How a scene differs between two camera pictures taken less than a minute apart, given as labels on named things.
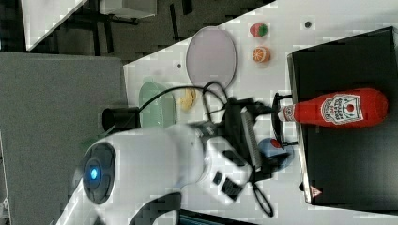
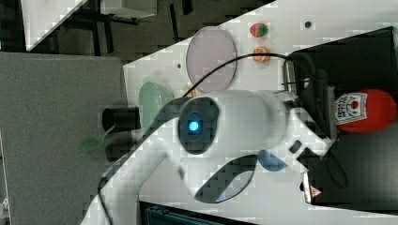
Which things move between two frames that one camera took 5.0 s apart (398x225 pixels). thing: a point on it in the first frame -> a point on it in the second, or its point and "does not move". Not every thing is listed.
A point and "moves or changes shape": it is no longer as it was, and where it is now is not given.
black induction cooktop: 350,168 does not move
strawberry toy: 258,30 does not move
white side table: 42,19 does not move
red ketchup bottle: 357,108 moves or changes shape
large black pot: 121,118 does not move
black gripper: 241,136 -> 317,98
